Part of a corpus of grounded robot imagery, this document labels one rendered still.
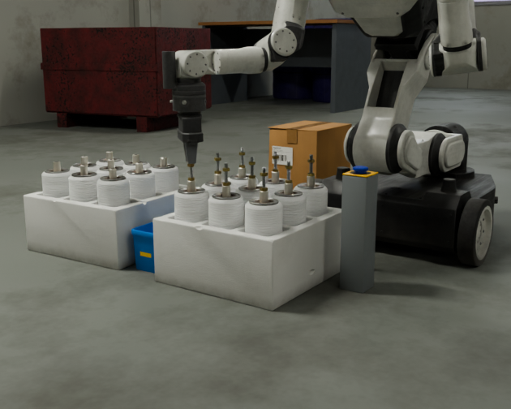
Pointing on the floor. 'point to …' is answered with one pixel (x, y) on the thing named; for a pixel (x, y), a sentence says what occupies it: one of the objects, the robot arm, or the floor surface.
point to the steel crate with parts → (114, 73)
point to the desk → (301, 58)
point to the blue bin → (143, 247)
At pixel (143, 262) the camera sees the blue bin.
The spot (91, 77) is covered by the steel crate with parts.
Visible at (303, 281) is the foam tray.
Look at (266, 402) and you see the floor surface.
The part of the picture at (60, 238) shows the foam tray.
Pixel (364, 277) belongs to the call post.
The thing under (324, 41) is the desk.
